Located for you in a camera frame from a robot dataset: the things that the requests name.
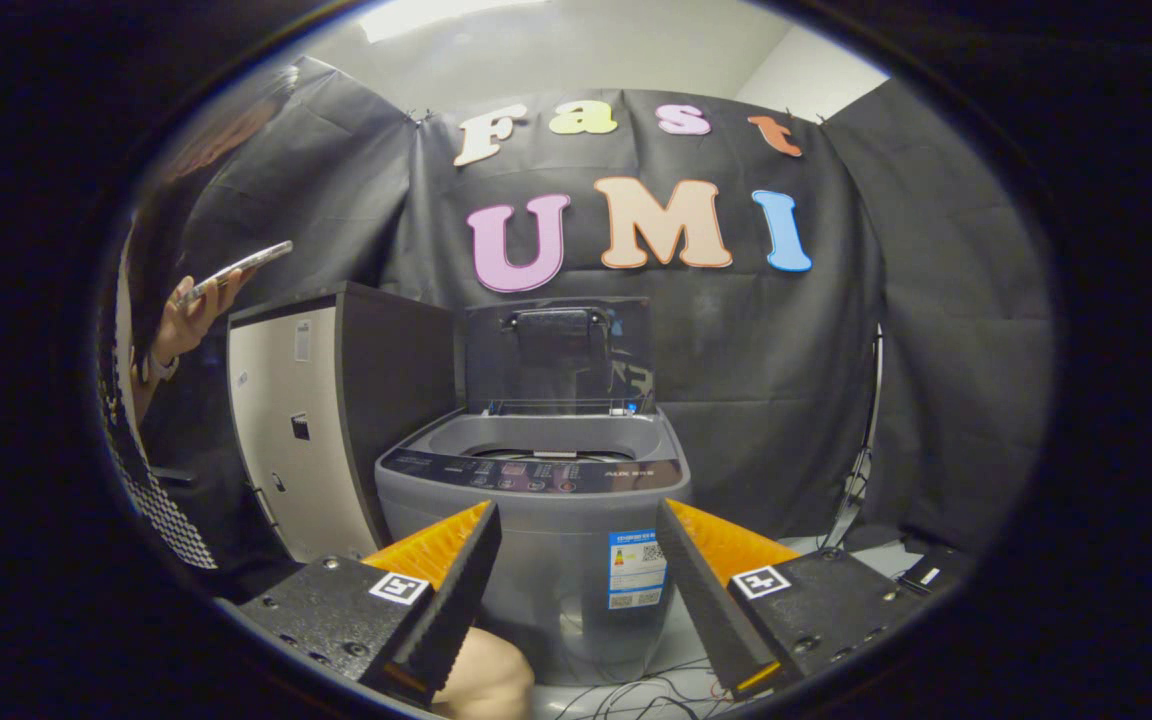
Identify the grey washing machine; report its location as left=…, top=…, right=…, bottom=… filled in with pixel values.
left=376, top=408, right=692, bottom=686

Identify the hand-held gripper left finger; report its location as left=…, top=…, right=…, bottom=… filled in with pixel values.
left=236, top=500, right=504, bottom=709

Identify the smartphone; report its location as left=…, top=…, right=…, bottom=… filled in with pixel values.
left=179, top=240, right=294, bottom=306

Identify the bundle of floor cables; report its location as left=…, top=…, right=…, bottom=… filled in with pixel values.
left=546, top=655, right=737, bottom=720

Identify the black backdrop cloth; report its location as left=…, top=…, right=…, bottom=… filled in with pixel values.
left=136, top=55, right=1057, bottom=551

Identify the white and black cabinet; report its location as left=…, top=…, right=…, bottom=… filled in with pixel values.
left=226, top=281, right=462, bottom=563

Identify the dark transparent washing machine lid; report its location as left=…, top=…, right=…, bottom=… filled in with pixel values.
left=464, top=296, right=657, bottom=416

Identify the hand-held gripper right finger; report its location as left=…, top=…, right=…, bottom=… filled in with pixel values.
left=654, top=498, right=922, bottom=699

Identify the black box with white label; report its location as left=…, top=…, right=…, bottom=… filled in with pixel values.
left=896, top=545, right=977, bottom=599

